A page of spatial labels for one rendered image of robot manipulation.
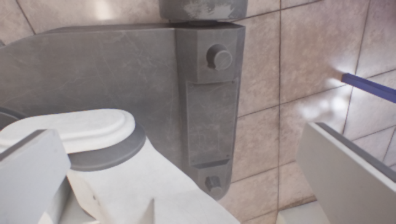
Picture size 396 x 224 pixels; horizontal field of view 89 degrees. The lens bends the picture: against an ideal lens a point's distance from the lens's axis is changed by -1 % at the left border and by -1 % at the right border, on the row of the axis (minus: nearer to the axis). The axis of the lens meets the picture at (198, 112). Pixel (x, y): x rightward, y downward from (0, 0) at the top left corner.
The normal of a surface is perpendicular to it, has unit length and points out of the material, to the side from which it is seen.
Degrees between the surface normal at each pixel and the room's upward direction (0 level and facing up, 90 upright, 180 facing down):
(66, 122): 90
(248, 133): 0
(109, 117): 90
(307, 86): 0
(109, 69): 0
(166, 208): 115
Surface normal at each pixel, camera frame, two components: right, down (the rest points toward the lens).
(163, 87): 0.24, 0.46
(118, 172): 0.00, -0.88
